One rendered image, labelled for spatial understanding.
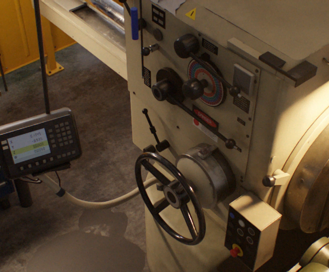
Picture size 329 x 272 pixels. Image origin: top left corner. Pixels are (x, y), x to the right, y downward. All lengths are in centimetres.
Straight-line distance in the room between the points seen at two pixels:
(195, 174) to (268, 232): 32
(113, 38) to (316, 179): 142
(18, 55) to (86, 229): 167
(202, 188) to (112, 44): 117
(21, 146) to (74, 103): 212
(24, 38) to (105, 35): 168
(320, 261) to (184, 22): 90
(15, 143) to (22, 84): 239
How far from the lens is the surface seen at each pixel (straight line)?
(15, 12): 444
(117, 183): 382
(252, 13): 184
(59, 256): 350
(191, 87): 182
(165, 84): 202
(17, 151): 238
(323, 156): 195
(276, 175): 192
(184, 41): 182
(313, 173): 196
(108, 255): 346
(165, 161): 187
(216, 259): 271
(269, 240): 200
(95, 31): 304
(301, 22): 182
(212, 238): 278
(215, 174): 198
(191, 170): 200
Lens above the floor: 284
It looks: 43 degrees down
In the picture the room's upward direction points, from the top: straight up
